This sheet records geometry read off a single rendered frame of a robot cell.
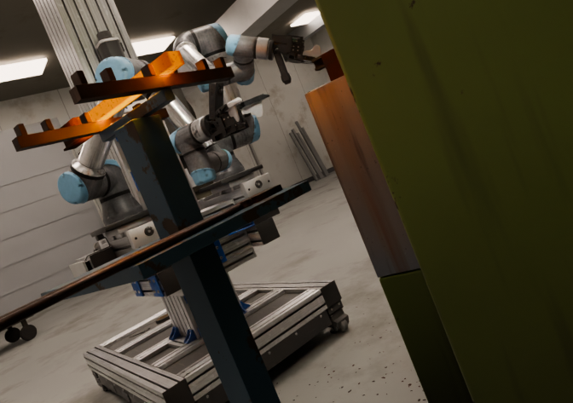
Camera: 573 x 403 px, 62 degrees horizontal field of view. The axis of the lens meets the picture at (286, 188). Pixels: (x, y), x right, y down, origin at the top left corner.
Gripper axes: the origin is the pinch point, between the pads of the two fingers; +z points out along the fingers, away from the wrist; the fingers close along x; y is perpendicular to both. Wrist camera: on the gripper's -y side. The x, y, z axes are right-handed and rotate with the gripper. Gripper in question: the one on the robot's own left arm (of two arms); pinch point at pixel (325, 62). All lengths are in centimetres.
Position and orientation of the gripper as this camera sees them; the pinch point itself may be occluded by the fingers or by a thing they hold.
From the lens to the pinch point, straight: 173.0
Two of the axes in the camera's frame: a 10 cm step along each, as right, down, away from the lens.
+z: 9.9, 1.4, -0.8
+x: 0.9, -1.0, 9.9
